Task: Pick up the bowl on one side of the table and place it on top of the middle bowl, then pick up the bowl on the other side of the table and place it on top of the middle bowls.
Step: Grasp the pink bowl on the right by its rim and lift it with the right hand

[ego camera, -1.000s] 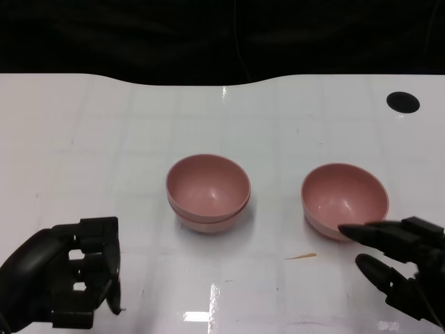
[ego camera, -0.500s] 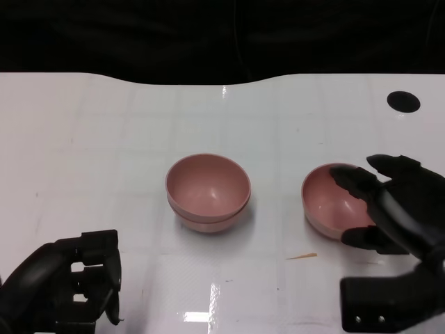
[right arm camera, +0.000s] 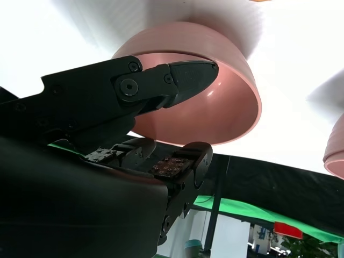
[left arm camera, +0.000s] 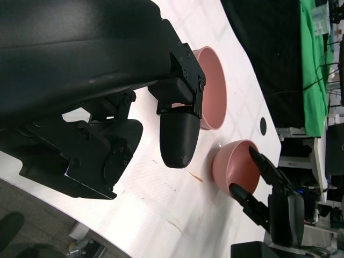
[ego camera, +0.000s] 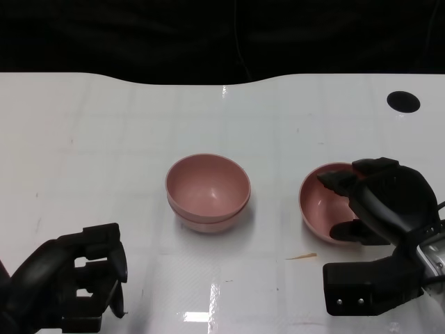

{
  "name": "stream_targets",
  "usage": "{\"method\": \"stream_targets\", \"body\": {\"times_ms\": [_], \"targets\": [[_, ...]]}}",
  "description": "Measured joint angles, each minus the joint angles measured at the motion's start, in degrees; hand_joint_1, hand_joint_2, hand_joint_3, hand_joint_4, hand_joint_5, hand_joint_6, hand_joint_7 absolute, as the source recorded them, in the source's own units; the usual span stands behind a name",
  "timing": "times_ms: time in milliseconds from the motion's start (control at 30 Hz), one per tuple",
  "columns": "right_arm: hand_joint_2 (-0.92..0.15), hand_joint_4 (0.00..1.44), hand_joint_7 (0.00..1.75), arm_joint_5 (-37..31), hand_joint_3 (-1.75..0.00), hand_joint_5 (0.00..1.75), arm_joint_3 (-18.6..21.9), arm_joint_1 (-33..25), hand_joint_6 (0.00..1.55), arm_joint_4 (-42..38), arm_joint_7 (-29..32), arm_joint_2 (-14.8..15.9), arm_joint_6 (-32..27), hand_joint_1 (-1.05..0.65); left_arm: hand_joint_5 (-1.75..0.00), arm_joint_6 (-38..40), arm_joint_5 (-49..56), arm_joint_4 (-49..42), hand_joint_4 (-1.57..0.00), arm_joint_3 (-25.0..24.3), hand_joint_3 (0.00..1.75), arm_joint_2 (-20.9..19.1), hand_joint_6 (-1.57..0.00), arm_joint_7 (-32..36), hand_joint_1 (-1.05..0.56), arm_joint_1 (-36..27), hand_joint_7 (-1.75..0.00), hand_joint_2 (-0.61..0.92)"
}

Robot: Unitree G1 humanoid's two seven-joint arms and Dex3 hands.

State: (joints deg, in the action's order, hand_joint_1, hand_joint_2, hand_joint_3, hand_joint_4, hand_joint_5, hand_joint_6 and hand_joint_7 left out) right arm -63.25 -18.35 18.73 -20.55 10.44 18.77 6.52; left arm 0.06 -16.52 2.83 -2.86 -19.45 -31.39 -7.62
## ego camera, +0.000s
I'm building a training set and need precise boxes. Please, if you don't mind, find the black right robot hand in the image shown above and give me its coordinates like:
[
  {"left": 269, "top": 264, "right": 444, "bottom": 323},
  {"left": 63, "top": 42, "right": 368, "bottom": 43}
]
[{"left": 316, "top": 157, "right": 439, "bottom": 246}]

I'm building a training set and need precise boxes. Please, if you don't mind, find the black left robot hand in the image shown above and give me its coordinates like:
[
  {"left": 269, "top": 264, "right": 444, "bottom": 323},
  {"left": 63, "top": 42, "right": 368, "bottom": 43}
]
[{"left": 0, "top": 222, "right": 129, "bottom": 334}]

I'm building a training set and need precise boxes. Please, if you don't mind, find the pink plastic bowl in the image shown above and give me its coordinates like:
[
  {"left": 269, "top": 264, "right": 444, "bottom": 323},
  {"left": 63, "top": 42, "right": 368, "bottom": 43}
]
[
  {"left": 298, "top": 161, "right": 364, "bottom": 246},
  {"left": 165, "top": 154, "right": 252, "bottom": 218},
  {"left": 169, "top": 200, "right": 252, "bottom": 234}
]

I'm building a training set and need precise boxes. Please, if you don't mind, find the black round table grommet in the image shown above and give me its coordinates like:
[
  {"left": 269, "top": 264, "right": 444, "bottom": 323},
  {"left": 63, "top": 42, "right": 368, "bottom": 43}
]
[{"left": 386, "top": 90, "right": 421, "bottom": 113}]

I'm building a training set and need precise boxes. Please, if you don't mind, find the black backdrop curtain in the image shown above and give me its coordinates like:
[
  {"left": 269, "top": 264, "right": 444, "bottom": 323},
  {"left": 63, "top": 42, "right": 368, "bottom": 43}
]
[{"left": 0, "top": 0, "right": 445, "bottom": 85}]

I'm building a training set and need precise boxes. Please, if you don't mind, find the thin black hanging cable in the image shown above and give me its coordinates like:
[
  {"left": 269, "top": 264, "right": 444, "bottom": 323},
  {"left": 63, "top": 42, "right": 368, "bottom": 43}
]
[{"left": 232, "top": 0, "right": 253, "bottom": 83}]

